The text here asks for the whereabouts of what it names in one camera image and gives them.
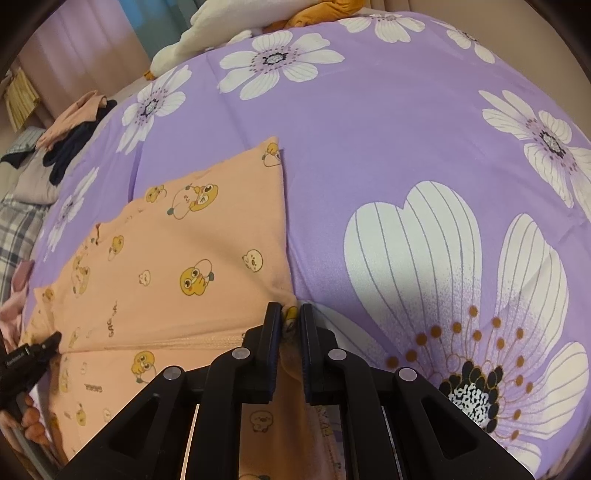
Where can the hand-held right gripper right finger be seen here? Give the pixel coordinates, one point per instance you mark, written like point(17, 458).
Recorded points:
point(304, 332)

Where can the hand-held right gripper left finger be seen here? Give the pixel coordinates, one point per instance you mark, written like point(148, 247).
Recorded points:
point(276, 332)

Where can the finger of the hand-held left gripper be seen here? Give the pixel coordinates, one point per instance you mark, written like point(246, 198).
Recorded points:
point(46, 344)

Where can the peach duck print garment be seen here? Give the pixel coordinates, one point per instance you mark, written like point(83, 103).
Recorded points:
point(175, 258)

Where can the pile of clothes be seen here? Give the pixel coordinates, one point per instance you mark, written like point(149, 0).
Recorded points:
point(69, 147)

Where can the person's left hand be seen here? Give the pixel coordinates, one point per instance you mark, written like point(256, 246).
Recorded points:
point(33, 415)

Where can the light pink cloth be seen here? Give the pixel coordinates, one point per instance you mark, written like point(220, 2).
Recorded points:
point(14, 300)

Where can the grey plaid cloth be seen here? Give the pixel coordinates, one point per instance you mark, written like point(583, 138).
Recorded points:
point(18, 240)

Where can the purple floral bed sheet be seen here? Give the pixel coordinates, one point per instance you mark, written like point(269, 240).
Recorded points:
point(369, 152)

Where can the pink garment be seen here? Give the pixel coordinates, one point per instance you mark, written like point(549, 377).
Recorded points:
point(74, 115)

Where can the yellow woven item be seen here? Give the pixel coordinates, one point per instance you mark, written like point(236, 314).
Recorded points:
point(21, 97)

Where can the pink curtain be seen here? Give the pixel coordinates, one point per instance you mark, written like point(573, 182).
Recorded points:
point(78, 50)

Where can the white plush toy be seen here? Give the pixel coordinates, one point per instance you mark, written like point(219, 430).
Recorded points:
point(203, 37)

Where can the teal curtain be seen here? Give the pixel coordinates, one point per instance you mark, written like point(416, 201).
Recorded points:
point(161, 23)

